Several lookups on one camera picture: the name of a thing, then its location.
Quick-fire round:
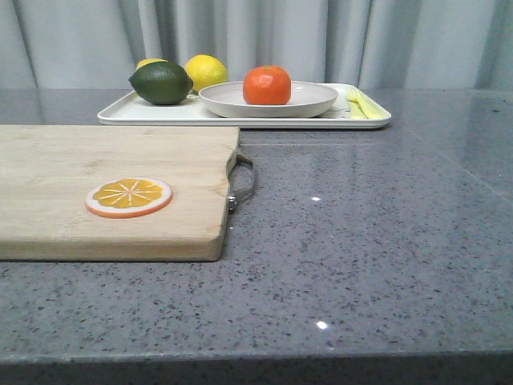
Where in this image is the beige round plate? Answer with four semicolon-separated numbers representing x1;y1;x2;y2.
198;80;340;119

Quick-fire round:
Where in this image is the orange mandarin fruit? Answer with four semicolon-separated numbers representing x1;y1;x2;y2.
243;65;292;105

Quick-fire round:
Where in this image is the white rectangular bear tray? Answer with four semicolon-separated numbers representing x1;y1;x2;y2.
97;81;391;129

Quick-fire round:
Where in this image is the orange slice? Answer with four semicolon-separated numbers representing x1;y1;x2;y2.
85;177;172;219

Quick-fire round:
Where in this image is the yellow plastic fork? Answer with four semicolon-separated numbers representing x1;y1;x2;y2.
346;88;390;120

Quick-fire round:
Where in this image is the green lime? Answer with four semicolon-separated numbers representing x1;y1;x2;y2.
129;62;193;105

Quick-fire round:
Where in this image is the yellow lemon behind lime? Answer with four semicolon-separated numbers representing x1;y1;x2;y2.
135;58;167;70

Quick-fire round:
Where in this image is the wooden cutting board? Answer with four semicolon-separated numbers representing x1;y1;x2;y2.
1;125;239;261

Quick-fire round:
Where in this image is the grey curtain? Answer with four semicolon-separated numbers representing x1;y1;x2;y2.
1;1;512;90

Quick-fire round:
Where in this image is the metal cutting board handle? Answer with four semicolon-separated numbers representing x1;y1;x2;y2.
226;152;257;213

